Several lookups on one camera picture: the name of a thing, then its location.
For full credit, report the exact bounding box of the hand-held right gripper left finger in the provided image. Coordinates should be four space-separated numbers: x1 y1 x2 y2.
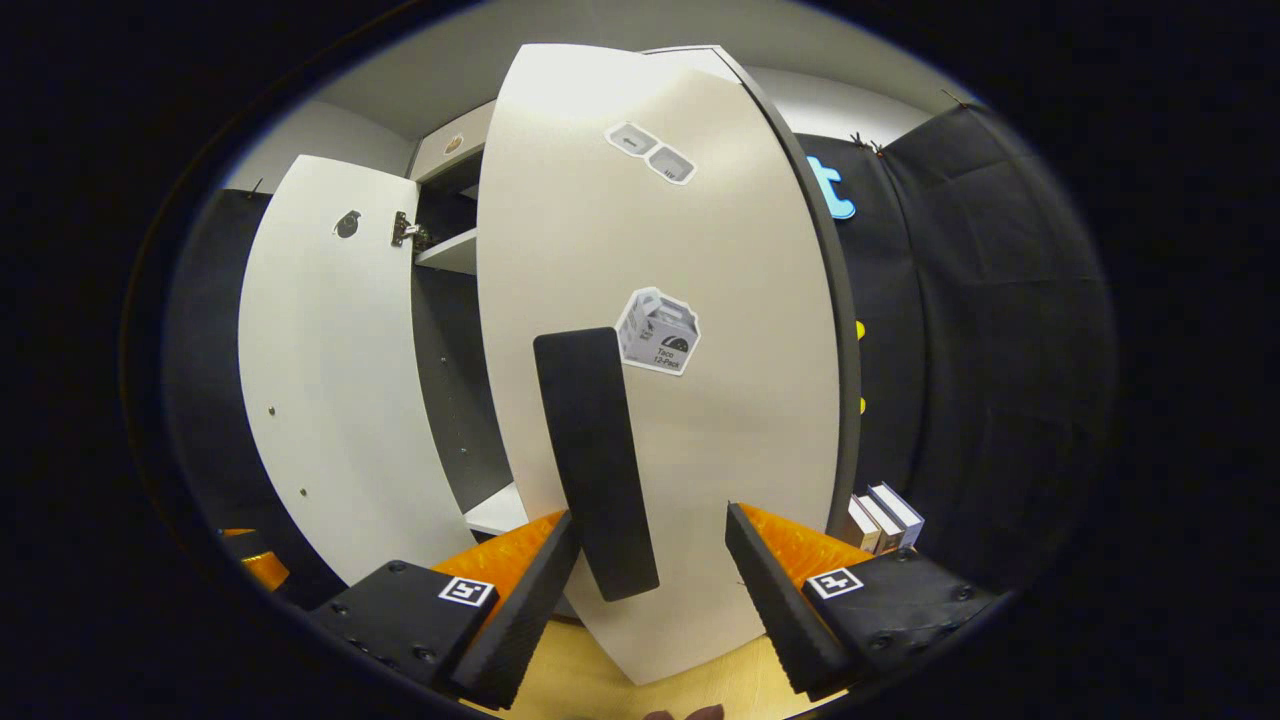
305 510 581 711

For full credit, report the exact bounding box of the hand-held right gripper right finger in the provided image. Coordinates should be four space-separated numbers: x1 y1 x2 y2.
725 502 1006 701

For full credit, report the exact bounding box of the white door with box sticker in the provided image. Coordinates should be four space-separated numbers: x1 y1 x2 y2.
477 43 843 686

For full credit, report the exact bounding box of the white door with checkered sticker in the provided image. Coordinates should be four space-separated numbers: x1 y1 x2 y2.
237 153 479 588

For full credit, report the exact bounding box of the white grey cabinet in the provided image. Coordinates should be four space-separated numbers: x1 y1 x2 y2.
408 45 863 541

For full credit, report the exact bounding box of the white cabinet shelf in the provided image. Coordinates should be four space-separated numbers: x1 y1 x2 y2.
415 228 479 276
463 483 529 536

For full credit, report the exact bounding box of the white cabinet drawer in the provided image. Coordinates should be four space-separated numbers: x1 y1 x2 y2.
410 100 498 186

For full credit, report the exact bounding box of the black backdrop cloth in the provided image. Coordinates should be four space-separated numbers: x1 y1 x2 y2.
795 100 1116 591

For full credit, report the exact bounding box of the black door handle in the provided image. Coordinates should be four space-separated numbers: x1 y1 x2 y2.
533 327 661 603

